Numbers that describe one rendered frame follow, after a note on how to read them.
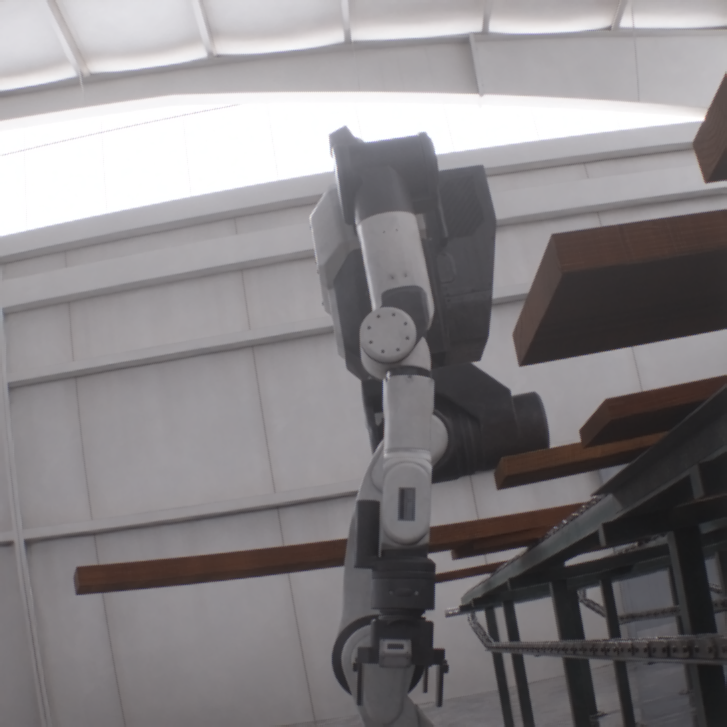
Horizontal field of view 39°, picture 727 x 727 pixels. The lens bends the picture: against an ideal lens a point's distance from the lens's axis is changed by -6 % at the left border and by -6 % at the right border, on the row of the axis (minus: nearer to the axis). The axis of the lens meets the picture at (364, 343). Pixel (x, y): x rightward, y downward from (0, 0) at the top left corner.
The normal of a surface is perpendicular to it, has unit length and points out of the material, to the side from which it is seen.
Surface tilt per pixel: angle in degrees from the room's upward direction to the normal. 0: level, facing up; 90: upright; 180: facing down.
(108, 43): 171
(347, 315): 98
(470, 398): 90
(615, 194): 90
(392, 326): 90
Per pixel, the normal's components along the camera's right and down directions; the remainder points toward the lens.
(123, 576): 0.30, -0.32
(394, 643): 0.02, -0.97
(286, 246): -0.03, -0.28
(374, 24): 0.01, 0.96
